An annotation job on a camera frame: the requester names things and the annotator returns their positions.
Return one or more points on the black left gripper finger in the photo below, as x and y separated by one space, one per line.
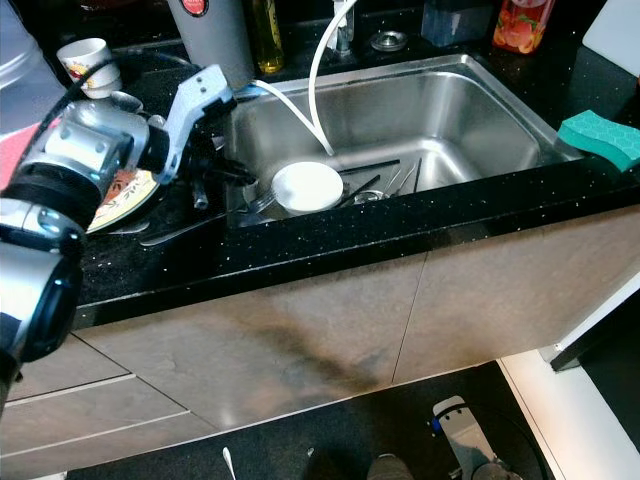
235 174
200 193

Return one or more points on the pink plate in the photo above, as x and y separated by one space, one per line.
20 150

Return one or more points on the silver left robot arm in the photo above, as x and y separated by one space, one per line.
40 260

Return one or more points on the white bowl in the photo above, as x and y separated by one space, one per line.
307 187

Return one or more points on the thin translucent tube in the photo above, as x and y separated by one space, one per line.
290 105

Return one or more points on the grey tumbler with red logo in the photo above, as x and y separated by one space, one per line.
215 35

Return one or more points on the black chopstick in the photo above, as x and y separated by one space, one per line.
360 190
365 167
415 175

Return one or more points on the yellow oil bottle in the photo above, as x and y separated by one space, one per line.
268 35

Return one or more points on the metal drain strainer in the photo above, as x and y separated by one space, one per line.
368 196

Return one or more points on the beige cabinet door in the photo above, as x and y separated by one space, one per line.
510 290
260 330

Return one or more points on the white printed cup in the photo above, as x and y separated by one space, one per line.
70 70

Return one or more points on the metal sink faucet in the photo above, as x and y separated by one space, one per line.
343 25

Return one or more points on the round metal sink cap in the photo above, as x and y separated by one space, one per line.
388 41

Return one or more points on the stainless steel sink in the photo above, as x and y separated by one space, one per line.
440 110

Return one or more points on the translucent water container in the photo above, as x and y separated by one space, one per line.
15 60

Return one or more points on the beige cabinet drawer front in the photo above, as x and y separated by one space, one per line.
60 420

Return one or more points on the dark blue container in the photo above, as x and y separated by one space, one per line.
455 20

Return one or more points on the small white tab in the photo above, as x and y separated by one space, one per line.
226 465

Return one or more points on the orange juice bottle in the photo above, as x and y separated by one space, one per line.
523 25

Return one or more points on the dark robot foot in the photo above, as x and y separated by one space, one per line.
385 468

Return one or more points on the green sponge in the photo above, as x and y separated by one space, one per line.
600 138

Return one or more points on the dark door with white trim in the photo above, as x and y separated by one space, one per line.
600 345

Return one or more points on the white appliance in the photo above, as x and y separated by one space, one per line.
615 35

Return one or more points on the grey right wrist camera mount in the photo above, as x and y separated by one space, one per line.
460 430

